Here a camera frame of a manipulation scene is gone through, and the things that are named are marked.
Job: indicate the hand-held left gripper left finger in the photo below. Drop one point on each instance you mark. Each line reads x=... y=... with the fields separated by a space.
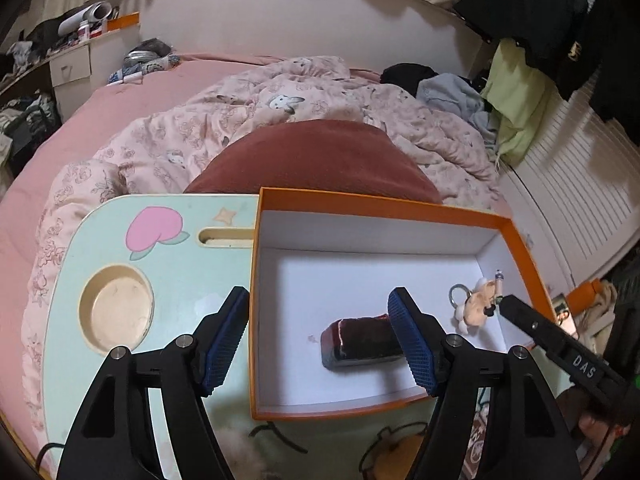
x=225 y=347

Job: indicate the pink floral quilt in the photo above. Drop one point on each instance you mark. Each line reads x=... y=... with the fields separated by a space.
x=225 y=105

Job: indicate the small photo card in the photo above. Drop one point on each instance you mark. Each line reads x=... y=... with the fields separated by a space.
x=564 y=314

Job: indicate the rolled white paper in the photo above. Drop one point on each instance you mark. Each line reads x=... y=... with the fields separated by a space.
x=85 y=17

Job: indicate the mint cartoon lap table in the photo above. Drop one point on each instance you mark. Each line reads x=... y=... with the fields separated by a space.
x=175 y=270

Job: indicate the white drawer cabinet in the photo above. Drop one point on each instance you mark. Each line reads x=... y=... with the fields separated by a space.
x=71 y=66

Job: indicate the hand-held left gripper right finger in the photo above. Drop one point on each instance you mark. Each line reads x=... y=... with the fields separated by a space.
x=412 y=347

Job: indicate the dark red rectangular block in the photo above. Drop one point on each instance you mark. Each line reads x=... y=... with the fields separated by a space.
x=360 y=342

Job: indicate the blue grey packet pile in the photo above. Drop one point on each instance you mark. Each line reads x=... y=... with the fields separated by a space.
x=145 y=62

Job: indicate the black clothing bundle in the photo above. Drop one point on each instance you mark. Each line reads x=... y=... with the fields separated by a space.
x=405 y=74

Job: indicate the grey clothing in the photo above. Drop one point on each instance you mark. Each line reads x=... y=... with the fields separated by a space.
x=450 y=92

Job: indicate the white slatted panel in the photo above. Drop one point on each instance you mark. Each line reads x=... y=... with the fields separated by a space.
x=575 y=185

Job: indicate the orange cardboard box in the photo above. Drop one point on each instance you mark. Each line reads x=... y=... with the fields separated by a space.
x=350 y=270

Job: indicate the black white patterned bag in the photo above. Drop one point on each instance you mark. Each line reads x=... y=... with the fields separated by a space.
x=27 y=120

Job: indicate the orange cardboard piece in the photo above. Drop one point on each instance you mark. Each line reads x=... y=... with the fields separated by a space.
x=589 y=292

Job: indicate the small orange box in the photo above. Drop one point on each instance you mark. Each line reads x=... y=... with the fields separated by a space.
x=124 y=21

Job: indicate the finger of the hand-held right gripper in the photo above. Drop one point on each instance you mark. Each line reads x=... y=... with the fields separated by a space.
x=525 y=317

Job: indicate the dark glossy card box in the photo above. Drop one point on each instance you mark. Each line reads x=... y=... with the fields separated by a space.
x=479 y=435

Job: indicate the dark red cushion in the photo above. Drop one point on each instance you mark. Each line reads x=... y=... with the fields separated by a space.
x=310 y=155

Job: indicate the black hanging clothes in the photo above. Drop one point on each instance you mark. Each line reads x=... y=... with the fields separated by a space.
x=550 y=20

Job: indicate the yellow-green cloth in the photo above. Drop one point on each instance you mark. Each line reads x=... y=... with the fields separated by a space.
x=520 y=105

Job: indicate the beige cloth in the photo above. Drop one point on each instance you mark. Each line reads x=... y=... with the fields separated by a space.
x=607 y=305

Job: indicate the pink bed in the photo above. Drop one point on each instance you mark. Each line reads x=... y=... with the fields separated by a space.
x=100 y=105

